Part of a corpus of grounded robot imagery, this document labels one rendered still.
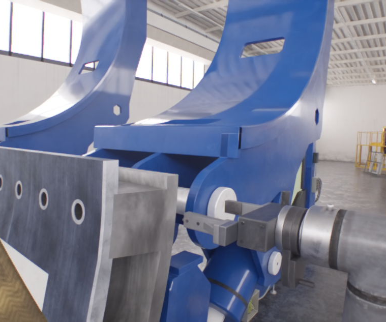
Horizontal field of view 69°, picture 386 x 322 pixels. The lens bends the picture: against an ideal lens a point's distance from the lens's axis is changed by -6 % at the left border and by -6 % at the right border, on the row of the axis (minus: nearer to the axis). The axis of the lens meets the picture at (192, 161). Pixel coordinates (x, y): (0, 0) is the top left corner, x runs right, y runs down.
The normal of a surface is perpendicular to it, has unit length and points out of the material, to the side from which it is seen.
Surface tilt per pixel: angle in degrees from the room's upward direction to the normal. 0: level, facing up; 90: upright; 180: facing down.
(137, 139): 87
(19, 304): 82
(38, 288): 75
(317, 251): 104
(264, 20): 70
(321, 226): 52
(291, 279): 113
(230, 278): 46
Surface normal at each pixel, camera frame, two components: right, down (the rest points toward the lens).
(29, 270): -0.59, -0.21
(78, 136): 0.80, 0.07
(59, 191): -0.62, 0.01
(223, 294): 0.07, -0.63
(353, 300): -0.98, -0.01
